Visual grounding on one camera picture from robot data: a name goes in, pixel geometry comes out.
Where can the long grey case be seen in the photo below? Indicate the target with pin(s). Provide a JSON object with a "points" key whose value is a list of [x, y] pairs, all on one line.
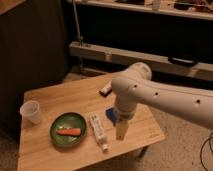
{"points": [[157, 63]]}

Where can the blue sponge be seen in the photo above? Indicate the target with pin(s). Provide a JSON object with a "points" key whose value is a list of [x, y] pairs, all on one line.
{"points": [[111, 116]]}

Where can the metal vertical pole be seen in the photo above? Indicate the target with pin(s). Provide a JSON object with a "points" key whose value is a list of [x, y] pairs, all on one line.
{"points": [[78, 33]]}

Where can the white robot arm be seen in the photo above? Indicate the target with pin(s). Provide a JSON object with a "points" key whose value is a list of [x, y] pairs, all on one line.
{"points": [[134, 86]]}

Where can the black and white candy bar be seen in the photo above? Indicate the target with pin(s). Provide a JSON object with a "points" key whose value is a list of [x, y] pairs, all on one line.
{"points": [[106, 90]]}

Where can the black case handle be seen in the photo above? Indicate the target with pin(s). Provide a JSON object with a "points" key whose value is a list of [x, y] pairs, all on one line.
{"points": [[182, 62]]}

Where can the white plastic cup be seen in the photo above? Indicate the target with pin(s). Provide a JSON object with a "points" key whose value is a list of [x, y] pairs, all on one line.
{"points": [[31, 111]]}

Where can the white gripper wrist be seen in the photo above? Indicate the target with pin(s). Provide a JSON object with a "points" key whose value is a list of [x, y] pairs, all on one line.
{"points": [[124, 110]]}

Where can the wooden folding table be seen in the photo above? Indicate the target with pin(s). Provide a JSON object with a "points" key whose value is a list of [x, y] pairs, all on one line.
{"points": [[38, 151]]}

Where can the orange carrot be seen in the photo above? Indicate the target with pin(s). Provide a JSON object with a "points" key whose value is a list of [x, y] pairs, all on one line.
{"points": [[69, 132]]}

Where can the white toothpaste tube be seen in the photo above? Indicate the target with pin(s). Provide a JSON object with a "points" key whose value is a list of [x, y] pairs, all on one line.
{"points": [[99, 132]]}

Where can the green round plate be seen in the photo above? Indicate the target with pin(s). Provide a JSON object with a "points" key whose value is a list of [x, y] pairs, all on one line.
{"points": [[67, 121]]}

